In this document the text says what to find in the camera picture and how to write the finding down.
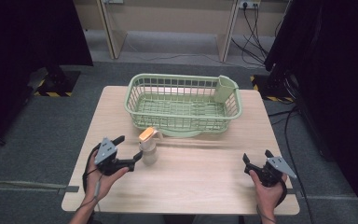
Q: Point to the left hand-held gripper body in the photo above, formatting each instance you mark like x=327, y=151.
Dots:
x=105, y=152

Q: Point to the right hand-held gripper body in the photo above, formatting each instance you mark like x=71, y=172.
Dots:
x=275, y=171

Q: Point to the clear cup with orange lid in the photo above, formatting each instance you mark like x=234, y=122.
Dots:
x=148, y=149

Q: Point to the green plastic dish basket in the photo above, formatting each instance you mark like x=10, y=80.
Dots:
x=183, y=104

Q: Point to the person's right hand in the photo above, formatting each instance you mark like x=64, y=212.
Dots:
x=268, y=194

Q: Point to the person's left hand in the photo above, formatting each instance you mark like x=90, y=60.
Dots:
x=104, y=182

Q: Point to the black stand base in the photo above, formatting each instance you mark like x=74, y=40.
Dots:
x=272, y=88
x=56, y=82

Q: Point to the black curtain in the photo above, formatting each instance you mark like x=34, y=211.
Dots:
x=18, y=68
x=332, y=87

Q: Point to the beige wooden desk frame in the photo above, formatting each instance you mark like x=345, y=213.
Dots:
x=167, y=28

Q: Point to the white wall power socket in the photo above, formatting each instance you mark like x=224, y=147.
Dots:
x=249, y=3

